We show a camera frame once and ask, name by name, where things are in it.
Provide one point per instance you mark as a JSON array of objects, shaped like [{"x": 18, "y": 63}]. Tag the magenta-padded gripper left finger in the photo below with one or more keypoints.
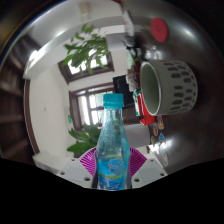
[{"x": 76, "y": 171}]

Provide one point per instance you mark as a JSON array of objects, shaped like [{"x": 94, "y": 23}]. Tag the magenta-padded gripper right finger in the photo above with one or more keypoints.
[{"x": 150, "y": 170}]

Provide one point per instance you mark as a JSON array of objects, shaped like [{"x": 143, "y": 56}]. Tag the clear blue-capped drink bottle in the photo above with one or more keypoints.
[{"x": 113, "y": 150}]

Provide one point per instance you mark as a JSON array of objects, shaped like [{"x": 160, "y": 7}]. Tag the green exit sign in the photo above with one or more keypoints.
[{"x": 70, "y": 119}]

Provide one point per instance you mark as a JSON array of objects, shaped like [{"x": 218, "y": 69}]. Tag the dark wooden glazed double door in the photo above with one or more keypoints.
[{"x": 85, "y": 106}]

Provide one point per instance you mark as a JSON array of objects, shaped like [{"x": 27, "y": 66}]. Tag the grey patterned ceramic mug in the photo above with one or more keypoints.
[{"x": 178, "y": 88}]

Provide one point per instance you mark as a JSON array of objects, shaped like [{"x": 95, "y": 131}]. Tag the dark wooden framed window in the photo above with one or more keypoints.
[{"x": 71, "y": 71}]

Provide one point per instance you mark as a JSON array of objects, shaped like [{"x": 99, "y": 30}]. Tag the flat round red coaster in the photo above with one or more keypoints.
[{"x": 159, "y": 30}]

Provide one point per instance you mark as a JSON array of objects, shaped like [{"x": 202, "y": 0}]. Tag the white printed paper sheet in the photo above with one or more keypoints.
[{"x": 128, "y": 21}]

